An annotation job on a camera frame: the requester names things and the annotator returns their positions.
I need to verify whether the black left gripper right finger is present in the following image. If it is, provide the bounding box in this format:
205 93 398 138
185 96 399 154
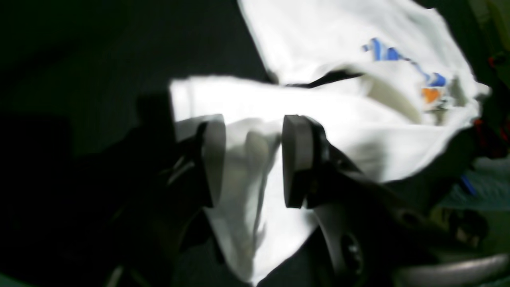
282 115 330 208

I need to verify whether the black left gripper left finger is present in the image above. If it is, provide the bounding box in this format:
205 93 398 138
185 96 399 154
197 116 226 208

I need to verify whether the white printed t-shirt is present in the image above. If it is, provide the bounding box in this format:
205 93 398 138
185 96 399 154
169 0 490 287

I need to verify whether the black tablecloth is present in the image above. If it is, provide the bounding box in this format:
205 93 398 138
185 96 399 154
1 0 270 287

